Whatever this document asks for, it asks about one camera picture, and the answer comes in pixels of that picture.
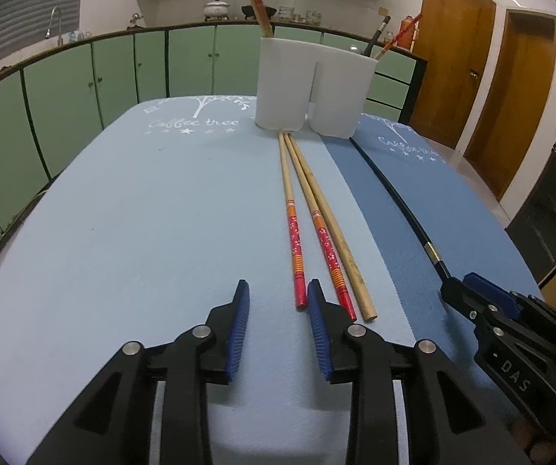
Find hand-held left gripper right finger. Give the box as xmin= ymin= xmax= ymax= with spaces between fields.
xmin=307 ymin=278 xmax=530 ymax=465

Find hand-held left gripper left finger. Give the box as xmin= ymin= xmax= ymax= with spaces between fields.
xmin=25 ymin=279 xmax=251 ymax=465

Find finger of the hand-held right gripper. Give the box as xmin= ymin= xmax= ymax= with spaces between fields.
xmin=463 ymin=272 xmax=522 ymax=318
xmin=439 ymin=276 xmax=484 ymax=323

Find plain bamboo chopstick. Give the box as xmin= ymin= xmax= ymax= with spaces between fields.
xmin=287 ymin=136 xmax=378 ymax=322

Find red flowered bamboo chopstick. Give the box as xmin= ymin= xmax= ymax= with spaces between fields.
xmin=283 ymin=134 xmax=358 ymax=323
xmin=279 ymin=132 xmax=308 ymax=312

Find white two-compartment utensil holder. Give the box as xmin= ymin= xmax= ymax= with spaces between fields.
xmin=254 ymin=36 xmax=378 ymax=139

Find brown red-tipped chopstick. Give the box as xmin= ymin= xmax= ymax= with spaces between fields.
xmin=240 ymin=0 xmax=275 ymax=38
xmin=374 ymin=13 xmax=424 ymax=61

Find dark blue printed mat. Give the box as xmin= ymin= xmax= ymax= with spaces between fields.
xmin=324 ymin=112 xmax=545 ymax=465

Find light blue printed mat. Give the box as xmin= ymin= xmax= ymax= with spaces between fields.
xmin=0 ymin=94 xmax=417 ymax=465

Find plain wooden door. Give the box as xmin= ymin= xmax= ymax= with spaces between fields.
xmin=463 ymin=8 xmax=556 ymax=202

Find orange thermos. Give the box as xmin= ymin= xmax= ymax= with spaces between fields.
xmin=400 ymin=16 xmax=417 ymax=52

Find green lower kitchen cabinets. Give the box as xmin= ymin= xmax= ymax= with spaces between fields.
xmin=0 ymin=22 xmax=429 ymax=298

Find glass jars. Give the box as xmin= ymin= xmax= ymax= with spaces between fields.
xmin=278 ymin=6 xmax=323 ymax=24

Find black wok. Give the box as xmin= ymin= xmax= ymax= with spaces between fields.
xmin=240 ymin=5 xmax=278 ymax=21

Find white cooking pot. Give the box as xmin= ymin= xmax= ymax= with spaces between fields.
xmin=204 ymin=0 xmax=232 ymax=21

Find metal sink faucet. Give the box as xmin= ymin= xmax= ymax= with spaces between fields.
xmin=45 ymin=6 xmax=65 ymax=47

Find grey window blind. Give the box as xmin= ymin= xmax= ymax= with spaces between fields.
xmin=0 ymin=0 xmax=88 ymax=77

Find wooden door with handle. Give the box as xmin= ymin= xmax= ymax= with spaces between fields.
xmin=411 ymin=0 xmax=497 ymax=150

